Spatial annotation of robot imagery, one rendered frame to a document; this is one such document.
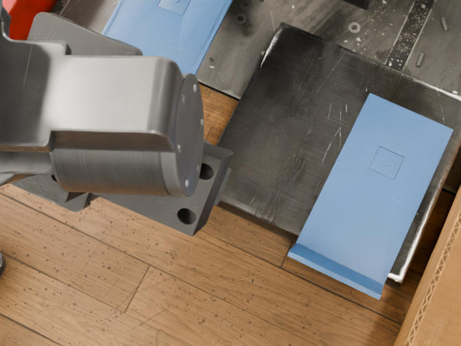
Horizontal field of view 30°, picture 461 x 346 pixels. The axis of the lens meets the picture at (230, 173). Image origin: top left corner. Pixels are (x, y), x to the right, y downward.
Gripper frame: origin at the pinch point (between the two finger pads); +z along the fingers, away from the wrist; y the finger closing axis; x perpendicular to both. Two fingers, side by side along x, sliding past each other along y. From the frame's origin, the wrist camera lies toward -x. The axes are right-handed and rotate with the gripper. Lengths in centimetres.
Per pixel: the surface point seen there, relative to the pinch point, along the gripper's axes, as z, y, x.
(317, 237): 5.9, -4.4, -16.4
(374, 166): 9.4, 1.7, -18.2
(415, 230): 7.9, -1.4, -22.8
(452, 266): 8.7, -2.9, -26.4
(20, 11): 8.2, 2.4, 11.8
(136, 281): 4.3, -12.6, -5.3
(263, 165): 8.3, -1.4, -10.5
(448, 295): 7.5, -4.8, -26.8
